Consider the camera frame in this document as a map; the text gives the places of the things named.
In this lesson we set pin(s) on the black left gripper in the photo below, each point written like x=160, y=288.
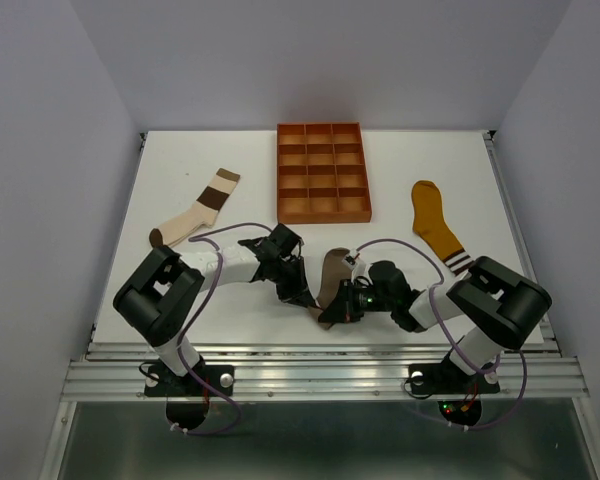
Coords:
x=298, y=293

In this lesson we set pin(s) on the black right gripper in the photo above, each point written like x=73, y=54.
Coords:
x=343, y=309

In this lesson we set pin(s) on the tan sock with red cuff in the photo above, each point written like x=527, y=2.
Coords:
x=334, y=269

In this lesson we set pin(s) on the mustard yellow sock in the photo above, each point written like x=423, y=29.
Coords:
x=430, y=225

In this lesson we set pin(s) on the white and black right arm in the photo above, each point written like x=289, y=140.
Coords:
x=503, y=306

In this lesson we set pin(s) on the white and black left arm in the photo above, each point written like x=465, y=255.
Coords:
x=158, y=296

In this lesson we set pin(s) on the orange compartment tray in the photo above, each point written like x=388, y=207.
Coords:
x=321, y=174

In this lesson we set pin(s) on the cream and brown striped sock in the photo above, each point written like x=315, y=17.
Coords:
x=202, y=213

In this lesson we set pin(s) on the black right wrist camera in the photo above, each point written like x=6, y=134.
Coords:
x=389, y=284

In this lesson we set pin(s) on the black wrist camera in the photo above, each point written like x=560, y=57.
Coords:
x=285, y=237
x=389, y=284

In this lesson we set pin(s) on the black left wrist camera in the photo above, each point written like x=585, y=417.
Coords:
x=285, y=237

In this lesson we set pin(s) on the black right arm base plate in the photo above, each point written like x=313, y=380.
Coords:
x=429, y=379

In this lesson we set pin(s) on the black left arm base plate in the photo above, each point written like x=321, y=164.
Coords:
x=161, y=382

